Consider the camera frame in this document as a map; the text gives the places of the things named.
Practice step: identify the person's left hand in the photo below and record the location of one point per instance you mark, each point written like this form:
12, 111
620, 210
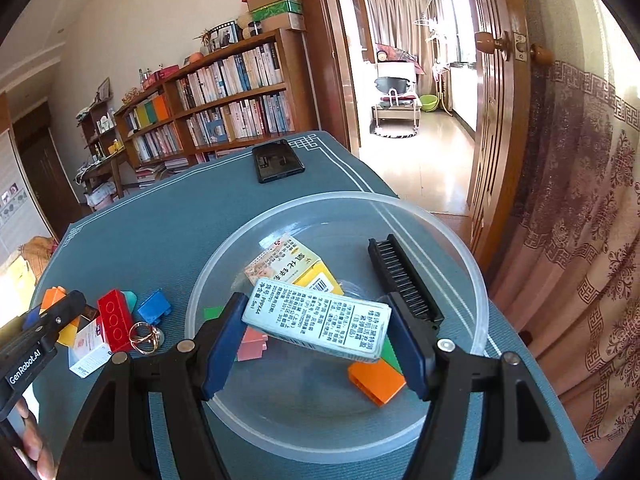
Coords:
34, 445

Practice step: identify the black comb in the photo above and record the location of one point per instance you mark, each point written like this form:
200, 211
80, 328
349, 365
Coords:
396, 273

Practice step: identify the red long toy block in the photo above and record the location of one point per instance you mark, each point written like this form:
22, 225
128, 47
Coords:
116, 321

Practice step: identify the stacked gift boxes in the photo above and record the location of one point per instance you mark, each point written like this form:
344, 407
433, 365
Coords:
267, 15

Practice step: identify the wooden door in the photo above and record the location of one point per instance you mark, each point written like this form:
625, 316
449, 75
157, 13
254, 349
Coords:
503, 99

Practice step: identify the small wooden shelf desk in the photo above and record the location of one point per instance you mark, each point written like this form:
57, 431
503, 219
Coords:
102, 141

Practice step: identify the gold metal ring puzzle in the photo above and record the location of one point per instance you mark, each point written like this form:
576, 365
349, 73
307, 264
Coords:
146, 338

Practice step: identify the pink green toy block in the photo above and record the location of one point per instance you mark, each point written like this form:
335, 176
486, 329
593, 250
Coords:
253, 343

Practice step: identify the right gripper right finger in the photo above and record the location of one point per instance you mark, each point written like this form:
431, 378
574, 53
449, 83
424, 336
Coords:
486, 417

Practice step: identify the teal dental floss case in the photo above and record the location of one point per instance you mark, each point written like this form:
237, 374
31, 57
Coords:
131, 299

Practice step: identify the brown perfume bottle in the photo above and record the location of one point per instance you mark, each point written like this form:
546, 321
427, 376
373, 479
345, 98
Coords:
89, 313

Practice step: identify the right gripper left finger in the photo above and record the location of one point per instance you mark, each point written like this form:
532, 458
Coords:
141, 411

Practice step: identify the pale green medicine box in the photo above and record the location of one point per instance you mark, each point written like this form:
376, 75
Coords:
349, 328

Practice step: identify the black smartphone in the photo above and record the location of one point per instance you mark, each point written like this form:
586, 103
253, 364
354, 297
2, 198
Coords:
276, 160

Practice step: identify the yellow ointment box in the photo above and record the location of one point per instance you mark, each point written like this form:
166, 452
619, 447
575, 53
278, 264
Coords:
288, 260

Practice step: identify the white baby wash box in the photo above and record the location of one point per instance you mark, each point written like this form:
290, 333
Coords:
89, 351

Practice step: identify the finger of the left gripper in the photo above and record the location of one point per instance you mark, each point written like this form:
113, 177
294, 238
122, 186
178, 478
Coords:
40, 331

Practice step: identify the blue table mat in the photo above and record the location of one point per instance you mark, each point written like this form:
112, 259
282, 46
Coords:
161, 238

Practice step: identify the wooden bookshelf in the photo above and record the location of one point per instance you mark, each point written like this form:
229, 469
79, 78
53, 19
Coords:
255, 90

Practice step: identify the clear plastic bowl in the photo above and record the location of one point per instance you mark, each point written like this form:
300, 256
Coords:
297, 403

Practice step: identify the yellow orange toy block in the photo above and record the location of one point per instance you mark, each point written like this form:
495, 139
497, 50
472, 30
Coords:
65, 309

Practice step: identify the small orange green block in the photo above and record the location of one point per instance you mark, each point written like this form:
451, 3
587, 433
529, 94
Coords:
379, 381

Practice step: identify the blue toy block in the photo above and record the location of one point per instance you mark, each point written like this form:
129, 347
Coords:
154, 308

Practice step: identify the rolling cart with basin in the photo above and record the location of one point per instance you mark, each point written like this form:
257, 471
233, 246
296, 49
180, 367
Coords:
398, 101

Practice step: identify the patterned pink curtain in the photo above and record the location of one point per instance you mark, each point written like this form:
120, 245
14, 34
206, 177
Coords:
569, 281

